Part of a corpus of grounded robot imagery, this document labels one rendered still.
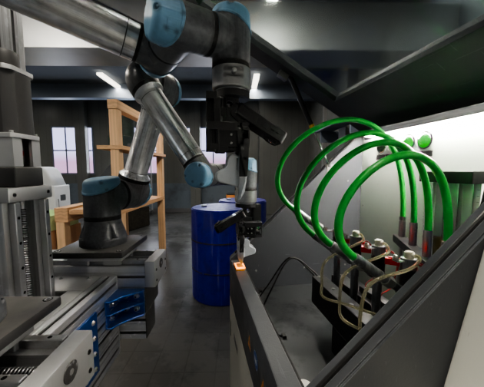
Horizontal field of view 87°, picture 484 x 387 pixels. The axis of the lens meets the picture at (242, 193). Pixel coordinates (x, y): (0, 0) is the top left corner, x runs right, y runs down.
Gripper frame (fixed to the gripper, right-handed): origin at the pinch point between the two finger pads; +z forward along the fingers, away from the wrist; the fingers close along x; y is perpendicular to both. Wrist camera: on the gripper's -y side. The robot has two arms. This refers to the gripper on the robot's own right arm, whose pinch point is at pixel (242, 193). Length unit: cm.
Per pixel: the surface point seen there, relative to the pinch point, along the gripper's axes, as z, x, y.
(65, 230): 58, -239, 147
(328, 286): 26.4, -9.8, -25.4
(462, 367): 21.9, 24.8, -26.1
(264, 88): -209, -588, -158
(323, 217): 14, -43, -41
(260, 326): 29.4, 0.1, -4.2
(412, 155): -7.3, 12.7, -27.9
